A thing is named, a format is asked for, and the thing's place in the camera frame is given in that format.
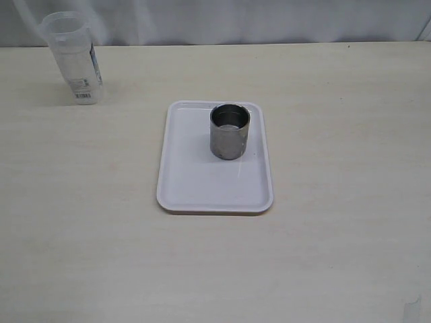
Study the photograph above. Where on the white rectangular plastic tray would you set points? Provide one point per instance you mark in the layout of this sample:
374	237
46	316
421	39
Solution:
193	180

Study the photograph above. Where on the clear plastic pitcher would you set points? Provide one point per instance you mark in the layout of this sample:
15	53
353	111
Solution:
67	34

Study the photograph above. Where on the white backdrop curtain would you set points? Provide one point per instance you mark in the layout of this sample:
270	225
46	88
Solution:
133	23

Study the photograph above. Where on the stainless steel cup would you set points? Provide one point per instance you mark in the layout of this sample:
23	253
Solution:
229	125

